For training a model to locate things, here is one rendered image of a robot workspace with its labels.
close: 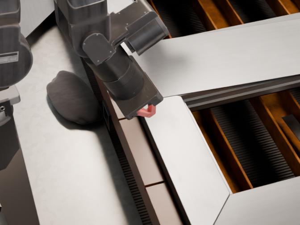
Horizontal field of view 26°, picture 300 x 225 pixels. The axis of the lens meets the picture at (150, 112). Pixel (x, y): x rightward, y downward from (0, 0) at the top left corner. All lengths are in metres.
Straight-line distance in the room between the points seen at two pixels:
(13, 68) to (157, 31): 0.23
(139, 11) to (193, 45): 0.52
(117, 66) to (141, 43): 0.05
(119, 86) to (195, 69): 0.43
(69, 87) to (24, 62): 0.72
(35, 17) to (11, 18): 0.95
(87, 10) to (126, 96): 0.20
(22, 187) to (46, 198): 0.91
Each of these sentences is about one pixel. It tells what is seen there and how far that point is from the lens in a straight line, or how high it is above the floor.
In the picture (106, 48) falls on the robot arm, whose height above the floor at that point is 1.20.
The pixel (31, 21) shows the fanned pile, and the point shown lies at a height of 0.72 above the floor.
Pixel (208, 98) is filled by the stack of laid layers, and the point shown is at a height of 0.84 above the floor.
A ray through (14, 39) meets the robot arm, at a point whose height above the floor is 1.27.
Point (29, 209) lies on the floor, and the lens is 2.24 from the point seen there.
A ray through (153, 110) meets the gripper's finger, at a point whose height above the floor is 1.00.
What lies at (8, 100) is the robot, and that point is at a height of 1.04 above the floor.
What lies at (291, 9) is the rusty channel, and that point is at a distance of 1.89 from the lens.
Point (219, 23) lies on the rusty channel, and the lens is 1.81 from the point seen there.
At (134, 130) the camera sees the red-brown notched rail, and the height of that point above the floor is 0.83.
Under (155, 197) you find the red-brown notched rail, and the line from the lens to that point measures 1.20.
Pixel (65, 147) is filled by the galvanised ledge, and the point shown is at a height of 0.68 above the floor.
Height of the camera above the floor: 1.79
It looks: 46 degrees down
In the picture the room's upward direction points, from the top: straight up
